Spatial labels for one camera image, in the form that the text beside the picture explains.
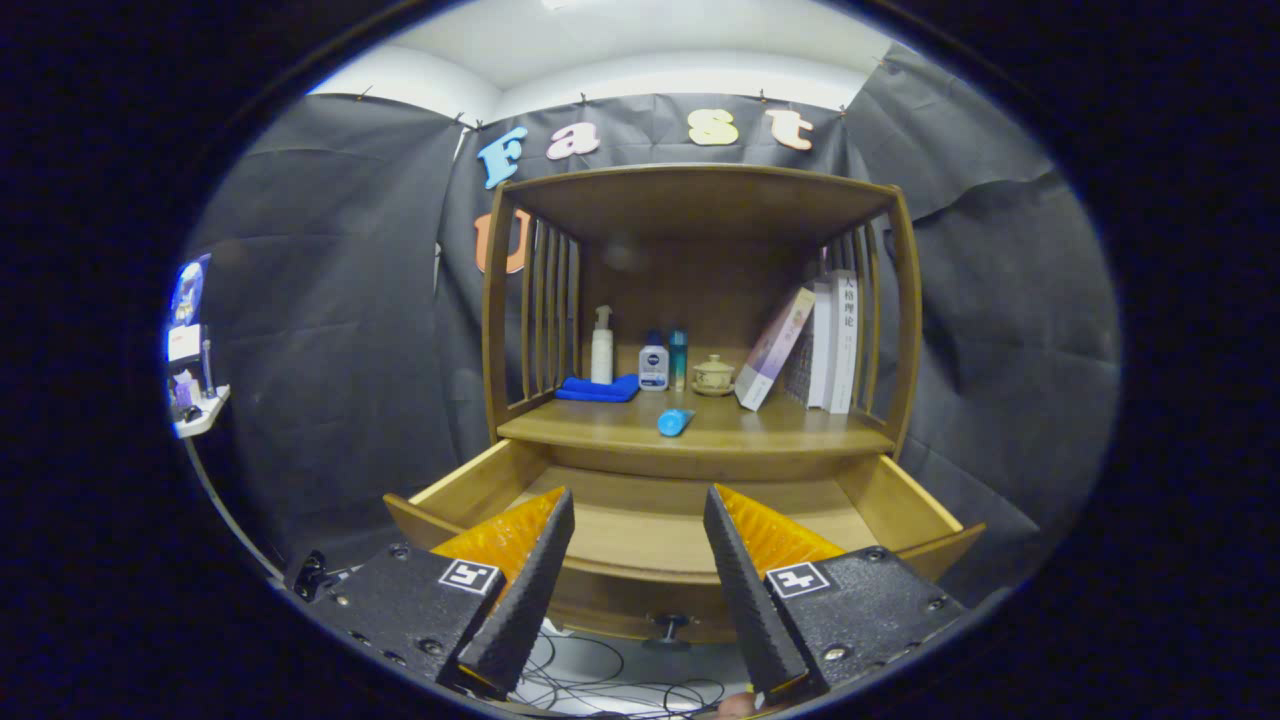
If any blue folded cloth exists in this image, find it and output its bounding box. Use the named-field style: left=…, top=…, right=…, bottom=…
left=555, top=374, right=641, bottom=403

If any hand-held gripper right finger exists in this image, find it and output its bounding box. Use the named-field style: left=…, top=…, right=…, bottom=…
left=703, top=483, right=971, bottom=706

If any wooden countertop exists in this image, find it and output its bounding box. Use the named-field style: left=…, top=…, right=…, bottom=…
left=497, top=385, right=896, bottom=459

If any white wall shelf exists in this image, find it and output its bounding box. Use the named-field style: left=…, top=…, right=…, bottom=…
left=175, top=385, right=232, bottom=439

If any bundle of black cables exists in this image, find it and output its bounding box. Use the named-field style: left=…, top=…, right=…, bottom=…
left=510, top=630, right=731, bottom=716

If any black backdrop cloth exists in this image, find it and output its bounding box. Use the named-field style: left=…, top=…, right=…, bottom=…
left=185, top=45, right=1121, bottom=601

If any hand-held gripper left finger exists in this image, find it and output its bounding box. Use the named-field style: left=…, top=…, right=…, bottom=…
left=318, top=486, right=577, bottom=698

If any pink purple box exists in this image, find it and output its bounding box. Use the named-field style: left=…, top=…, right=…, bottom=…
left=735, top=287, right=816, bottom=412

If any wooden cabinet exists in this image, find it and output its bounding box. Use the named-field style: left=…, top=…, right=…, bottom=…
left=480, top=163, right=923, bottom=481

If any white lotion bottle blue label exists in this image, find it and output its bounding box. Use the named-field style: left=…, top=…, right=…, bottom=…
left=638, top=331, right=670, bottom=392

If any beige lidded teacup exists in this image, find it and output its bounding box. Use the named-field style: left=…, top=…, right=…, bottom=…
left=692, top=354, right=737, bottom=397

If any wooden drawer with dark knob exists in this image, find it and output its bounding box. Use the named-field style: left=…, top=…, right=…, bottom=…
left=383, top=438, right=986, bottom=646

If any white pump bottle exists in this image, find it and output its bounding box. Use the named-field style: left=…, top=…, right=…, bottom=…
left=590, top=305, right=615, bottom=385

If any small black fixture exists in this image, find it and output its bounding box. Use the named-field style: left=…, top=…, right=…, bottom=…
left=285, top=550, right=331, bottom=601

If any white book with black characters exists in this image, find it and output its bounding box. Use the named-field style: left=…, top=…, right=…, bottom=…
left=826, top=269, right=861, bottom=415

